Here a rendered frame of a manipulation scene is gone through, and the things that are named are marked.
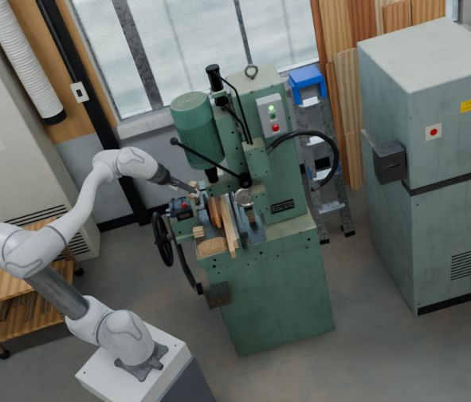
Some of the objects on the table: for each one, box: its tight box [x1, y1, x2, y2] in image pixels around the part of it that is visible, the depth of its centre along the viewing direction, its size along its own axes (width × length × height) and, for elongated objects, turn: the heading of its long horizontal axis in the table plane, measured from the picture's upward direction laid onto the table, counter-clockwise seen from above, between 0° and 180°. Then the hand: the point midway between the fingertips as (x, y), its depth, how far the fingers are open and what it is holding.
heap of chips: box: [197, 237, 229, 258], centre depth 235 cm, size 9×14×4 cm, turn 115°
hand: (186, 190), depth 232 cm, fingers open, 13 cm apart
